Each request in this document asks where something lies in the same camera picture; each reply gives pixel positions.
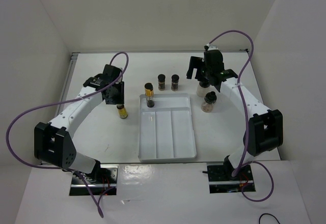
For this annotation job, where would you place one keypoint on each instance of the small yellow-label brown bottle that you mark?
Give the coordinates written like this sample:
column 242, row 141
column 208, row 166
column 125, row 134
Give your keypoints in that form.
column 123, row 114

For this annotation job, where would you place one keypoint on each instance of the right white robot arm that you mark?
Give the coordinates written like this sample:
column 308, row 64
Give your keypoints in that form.
column 264, row 126

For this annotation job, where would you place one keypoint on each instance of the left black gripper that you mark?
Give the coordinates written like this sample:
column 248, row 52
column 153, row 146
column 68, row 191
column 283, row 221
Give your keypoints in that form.
column 120, row 99

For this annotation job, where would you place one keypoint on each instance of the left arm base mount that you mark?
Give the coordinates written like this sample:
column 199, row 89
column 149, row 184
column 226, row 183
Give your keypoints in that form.
column 106, row 185

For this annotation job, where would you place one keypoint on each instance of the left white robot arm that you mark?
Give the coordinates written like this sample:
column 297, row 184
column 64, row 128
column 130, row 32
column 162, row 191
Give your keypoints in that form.
column 53, row 140

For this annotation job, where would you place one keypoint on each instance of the black-cap spice jar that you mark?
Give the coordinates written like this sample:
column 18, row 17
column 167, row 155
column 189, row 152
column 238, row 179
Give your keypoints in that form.
column 161, row 82
column 174, row 82

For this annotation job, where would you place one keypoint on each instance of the white divided organizer tray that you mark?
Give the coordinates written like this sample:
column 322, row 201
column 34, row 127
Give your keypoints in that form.
column 166, row 130

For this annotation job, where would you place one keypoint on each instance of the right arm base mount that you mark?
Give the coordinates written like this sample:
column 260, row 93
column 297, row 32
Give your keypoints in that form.
column 220, row 182

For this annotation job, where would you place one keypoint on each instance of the tall yellow-label glass bottle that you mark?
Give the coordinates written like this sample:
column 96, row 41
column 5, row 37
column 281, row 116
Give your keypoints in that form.
column 149, row 94

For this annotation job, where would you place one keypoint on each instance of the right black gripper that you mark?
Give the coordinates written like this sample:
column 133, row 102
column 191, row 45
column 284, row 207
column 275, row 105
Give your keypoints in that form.
column 197, row 62

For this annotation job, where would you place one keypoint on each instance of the white-powder shaker bottle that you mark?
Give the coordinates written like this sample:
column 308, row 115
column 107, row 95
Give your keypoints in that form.
column 203, row 88

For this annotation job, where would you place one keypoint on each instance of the brown-powder shaker bottle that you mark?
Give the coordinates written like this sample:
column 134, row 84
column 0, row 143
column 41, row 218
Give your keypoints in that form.
column 209, row 102

